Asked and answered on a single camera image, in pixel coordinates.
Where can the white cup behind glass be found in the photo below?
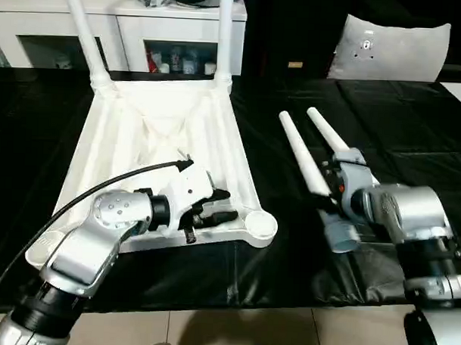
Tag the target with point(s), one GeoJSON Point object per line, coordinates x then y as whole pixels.
{"type": "Point", "coordinates": [209, 69]}

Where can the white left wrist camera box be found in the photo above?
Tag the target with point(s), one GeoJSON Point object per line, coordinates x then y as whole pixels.
{"type": "Point", "coordinates": [192, 182]}

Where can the white plastic table leg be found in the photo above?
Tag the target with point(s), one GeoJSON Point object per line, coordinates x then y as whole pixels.
{"type": "Point", "coordinates": [326, 130]}
{"type": "Point", "coordinates": [85, 35]}
{"type": "Point", "coordinates": [303, 156]}
{"type": "Point", "coordinates": [224, 36]}

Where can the red bottle behind glass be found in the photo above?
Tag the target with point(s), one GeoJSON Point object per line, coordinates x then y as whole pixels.
{"type": "Point", "coordinates": [153, 62]}

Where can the grey cushion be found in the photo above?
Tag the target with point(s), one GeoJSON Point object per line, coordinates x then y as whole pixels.
{"type": "Point", "coordinates": [394, 49]}

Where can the white flat board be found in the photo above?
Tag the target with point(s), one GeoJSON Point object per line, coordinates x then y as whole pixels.
{"type": "Point", "coordinates": [460, 95]}

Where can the white glass-door cabinet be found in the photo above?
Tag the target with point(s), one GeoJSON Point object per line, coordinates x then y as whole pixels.
{"type": "Point", "coordinates": [144, 25]}

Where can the white plastic table top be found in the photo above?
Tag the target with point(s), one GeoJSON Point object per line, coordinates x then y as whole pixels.
{"type": "Point", "coordinates": [160, 113]}

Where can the black box with yellow label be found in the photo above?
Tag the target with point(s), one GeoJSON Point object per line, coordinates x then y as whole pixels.
{"type": "Point", "coordinates": [281, 30]}

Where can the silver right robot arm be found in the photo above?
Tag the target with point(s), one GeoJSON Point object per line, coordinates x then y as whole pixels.
{"type": "Point", "coordinates": [414, 213]}

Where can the black work mat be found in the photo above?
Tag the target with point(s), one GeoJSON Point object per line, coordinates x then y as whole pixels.
{"type": "Point", "coordinates": [406, 129]}

